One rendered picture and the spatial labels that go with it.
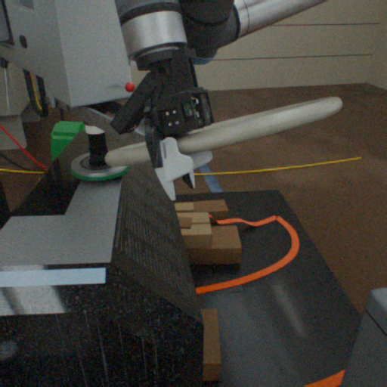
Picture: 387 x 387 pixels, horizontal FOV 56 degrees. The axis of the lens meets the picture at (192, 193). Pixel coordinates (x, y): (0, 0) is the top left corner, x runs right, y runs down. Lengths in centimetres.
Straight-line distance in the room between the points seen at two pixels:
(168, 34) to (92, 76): 71
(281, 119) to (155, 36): 22
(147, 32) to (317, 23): 647
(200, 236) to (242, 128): 165
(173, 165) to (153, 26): 19
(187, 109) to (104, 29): 73
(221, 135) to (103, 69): 75
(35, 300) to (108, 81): 69
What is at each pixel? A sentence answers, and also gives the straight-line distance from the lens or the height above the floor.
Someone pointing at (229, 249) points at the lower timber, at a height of 13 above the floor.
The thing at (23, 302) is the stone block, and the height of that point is 80.
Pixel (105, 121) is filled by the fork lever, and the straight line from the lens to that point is 113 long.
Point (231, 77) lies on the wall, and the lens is 650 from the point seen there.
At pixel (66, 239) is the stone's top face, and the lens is 110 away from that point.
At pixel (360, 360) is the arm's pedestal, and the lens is 114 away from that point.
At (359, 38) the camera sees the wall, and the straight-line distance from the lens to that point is 743.
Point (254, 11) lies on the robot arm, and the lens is 76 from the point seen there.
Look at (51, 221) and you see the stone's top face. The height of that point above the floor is 87.
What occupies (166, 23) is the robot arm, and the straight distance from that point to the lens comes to 54.
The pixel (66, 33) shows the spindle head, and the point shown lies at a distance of 118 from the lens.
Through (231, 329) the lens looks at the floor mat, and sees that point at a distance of 194.
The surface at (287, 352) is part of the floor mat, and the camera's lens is 190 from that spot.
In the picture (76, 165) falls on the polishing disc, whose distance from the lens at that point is 141.
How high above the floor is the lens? 149
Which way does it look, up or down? 29 degrees down
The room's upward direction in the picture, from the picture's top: straight up
